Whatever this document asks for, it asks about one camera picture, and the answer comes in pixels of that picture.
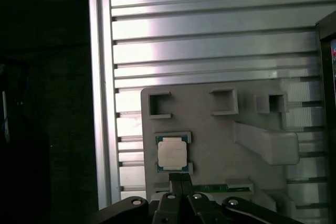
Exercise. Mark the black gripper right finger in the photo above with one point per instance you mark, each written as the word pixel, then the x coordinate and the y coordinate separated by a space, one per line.
pixel 199 208

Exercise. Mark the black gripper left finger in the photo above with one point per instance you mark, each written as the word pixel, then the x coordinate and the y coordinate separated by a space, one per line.
pixel 168 208

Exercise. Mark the silver CPU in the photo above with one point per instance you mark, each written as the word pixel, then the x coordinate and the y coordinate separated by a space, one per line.
pixel 172 154

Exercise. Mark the green RAM stick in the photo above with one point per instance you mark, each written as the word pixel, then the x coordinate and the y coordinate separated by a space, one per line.
pixel 210 187

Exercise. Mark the grey parts rack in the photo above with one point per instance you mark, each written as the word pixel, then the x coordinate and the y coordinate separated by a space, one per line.
pixel 215 142

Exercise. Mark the black PC case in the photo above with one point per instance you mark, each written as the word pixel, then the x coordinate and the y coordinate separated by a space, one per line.
pixel 325 103

